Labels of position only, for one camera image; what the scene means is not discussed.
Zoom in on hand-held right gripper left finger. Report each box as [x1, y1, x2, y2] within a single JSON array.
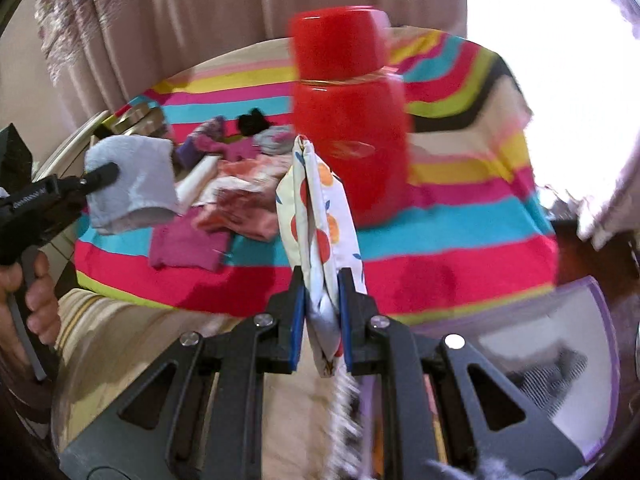
[[60, 265, 307, 480]]

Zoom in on purple sock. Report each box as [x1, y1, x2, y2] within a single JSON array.
[[175, 116, 226, 171]]

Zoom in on white lace curtain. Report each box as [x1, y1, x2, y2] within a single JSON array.
[[575, 180, 640, 253]]

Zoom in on person's left hand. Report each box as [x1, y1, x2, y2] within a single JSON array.
[[0, 250, 62, 361]]

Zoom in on purple storage box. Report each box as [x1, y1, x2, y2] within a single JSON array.
[[360, 280, 621, 466]]

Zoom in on striped plush cushion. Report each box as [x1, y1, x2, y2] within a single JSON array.
[[50, 287, 441, 480]]

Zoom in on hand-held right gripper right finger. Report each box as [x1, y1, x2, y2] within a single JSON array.
[[339, 267, 585, 480]]

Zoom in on beige curtain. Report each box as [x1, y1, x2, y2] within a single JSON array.
[[30, 0, 468, 121]]

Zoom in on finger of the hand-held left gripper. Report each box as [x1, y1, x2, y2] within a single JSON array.
[[75, 160, 121, 196]]

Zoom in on red thermos jug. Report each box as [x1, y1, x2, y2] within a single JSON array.
[[289, 6, 413, 228]]

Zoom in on houndstooth cloth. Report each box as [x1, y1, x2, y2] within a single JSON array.
[[510, 345, 588, 411]]

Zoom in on light blue towel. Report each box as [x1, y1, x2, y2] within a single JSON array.
[[84, 135, 181, 236]]

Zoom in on fruit print cloth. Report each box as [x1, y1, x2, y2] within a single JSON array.
[[275, 135, 368, 378]]

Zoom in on light blue paw plush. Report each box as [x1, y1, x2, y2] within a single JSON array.
[[252, 126, 296, 157]]

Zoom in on printed metal tin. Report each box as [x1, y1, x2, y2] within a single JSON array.
[[97, 102, 168, 141]]

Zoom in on pale folded cloth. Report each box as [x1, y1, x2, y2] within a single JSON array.
[[176, 156, 221, 201]]

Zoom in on pink floral cloth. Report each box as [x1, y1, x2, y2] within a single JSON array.
[[192, 157, 296, 241]]

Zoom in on colourful striped tablecloth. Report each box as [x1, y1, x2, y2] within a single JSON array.
[[74, 27, 561, 326]]

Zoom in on black cloth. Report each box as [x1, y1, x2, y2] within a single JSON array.
[[236, 109, 271, 136]]

